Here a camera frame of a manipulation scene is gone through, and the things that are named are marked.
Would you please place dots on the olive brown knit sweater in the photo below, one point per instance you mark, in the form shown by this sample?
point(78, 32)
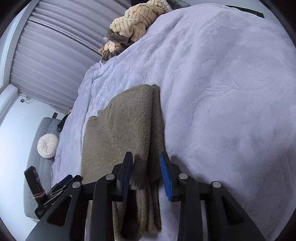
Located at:
point(129, 120)

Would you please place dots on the white round pleated cushion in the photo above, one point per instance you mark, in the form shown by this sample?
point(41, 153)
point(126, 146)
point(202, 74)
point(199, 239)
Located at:
point(47, 146)

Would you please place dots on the lilac fleece blanket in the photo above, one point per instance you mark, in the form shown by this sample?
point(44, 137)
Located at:
point(219, 92)

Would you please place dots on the brown fleece garment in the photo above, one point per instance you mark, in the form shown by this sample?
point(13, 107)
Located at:
point(118, 38)

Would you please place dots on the grey quilted headboard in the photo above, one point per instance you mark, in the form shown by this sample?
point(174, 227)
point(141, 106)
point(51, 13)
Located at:
point(46, 125)

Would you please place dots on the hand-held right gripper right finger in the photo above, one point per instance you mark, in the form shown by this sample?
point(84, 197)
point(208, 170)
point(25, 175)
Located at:
point(165, 178)

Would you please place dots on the cream striped fleece garment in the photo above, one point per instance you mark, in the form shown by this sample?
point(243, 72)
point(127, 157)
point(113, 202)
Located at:
point(136, 20)

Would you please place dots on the grey pleated curtain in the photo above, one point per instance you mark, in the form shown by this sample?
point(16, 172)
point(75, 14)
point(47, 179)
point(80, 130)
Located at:
point(46, 58)

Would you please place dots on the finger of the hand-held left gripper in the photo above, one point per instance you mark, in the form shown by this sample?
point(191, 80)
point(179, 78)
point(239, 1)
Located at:
point(63, 180)
point(75, 179)

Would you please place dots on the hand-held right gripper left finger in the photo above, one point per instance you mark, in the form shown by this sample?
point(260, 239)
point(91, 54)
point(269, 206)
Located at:
point(126, 180)

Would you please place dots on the small cream fleece garment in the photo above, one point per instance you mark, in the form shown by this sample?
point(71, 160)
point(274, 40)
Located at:
point(109, 47)

